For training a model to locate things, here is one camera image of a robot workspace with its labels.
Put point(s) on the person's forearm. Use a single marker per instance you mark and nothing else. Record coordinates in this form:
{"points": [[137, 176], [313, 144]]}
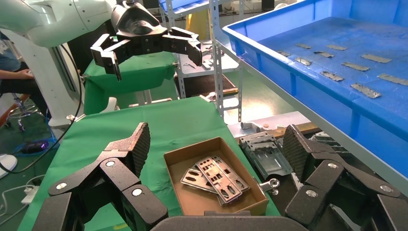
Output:
{"points": [[9, 75]]}

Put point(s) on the white round base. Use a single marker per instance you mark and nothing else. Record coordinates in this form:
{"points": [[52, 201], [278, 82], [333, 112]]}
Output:
{"points": [[7, 164]]}

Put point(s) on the silver binder clip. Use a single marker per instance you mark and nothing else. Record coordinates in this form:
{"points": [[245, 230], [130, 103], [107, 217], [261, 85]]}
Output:
{"points": [[269, 184]]}

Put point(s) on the white power strip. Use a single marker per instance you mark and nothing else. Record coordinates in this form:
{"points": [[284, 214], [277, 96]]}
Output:
{"points": [[30, 195]]}

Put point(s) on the white pipe fitting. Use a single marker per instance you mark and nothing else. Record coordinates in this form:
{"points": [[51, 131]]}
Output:
{"points": [[251, 127]]}

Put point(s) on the green table cloth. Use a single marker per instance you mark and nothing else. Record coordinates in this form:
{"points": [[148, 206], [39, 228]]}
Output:
{"points": [[178, 121], [143, 73]]}

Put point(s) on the large grey metal bracket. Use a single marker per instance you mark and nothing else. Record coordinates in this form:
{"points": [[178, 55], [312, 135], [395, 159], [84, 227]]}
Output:
{"points": [[264, 156]]}

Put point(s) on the brown cardboard box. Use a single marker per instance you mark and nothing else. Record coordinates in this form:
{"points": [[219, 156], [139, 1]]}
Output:
{"points": [[191, 201]]}

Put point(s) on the grey perforated upright post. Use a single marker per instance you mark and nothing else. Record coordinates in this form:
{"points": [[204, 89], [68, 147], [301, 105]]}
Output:
{"points": [[216, 63]]}

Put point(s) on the grey tape strip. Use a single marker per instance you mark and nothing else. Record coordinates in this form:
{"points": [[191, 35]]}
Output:
{"points": [[355, 66], [337, 47], [365, 90], [302, 61], [331, 76], [283, 53], [393, 79], [302, 46], [376, 58], [323, 54]]}

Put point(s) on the chrome stool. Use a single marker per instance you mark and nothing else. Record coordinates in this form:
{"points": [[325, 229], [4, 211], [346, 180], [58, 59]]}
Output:
{"points": [[19, 106]]}

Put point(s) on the blue plastic bin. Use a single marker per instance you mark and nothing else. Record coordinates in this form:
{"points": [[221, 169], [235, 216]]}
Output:
{"points": [[181, 4]]}

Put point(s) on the yellow sheet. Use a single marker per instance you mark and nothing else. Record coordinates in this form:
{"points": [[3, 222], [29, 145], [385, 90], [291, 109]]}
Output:
{"points": [[197, 24]]}

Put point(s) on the blue plastic tray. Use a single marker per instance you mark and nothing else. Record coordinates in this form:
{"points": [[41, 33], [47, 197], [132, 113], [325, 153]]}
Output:
{"points": [[366, 32]]}

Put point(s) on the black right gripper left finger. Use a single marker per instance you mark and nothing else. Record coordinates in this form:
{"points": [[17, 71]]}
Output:
{"points": [[121, 178]]}

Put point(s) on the person's hand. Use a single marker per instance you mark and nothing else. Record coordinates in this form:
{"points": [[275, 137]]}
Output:
{"points": [[27, 74]]}

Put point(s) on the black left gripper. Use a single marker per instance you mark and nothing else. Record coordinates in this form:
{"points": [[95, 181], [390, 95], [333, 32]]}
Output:
{"points": [[140, 28]]}

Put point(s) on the grey metal rack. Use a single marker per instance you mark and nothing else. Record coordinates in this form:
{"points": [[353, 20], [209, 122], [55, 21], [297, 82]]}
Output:
{"points": [[178, 73]]}

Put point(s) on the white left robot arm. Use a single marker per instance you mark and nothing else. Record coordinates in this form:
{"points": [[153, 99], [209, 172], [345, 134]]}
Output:
{"points": [[47, 19]]}

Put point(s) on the dark oval floor device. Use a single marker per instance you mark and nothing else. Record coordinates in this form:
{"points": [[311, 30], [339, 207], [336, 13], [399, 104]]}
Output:
{"points": [[35, 147]]}

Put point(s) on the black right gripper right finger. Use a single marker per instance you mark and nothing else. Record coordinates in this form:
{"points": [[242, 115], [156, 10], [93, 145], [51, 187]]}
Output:
{"points": [[318, 178]]}

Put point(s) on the white robot torso column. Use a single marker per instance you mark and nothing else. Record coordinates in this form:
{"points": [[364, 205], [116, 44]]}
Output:
{"points": [[54, 89]]}

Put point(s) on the grey slotted metal part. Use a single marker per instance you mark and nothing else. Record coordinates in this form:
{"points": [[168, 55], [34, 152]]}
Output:
{"points": [[328, 143]]}

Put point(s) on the silver slotted metal plate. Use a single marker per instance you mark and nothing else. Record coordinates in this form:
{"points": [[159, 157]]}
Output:
{"points": [[241, 184], [192, 180], [207, 165]]}

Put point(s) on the seated person blue shirt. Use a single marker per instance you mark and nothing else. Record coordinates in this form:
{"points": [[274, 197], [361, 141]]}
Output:
{"points": [[6, 60]]}

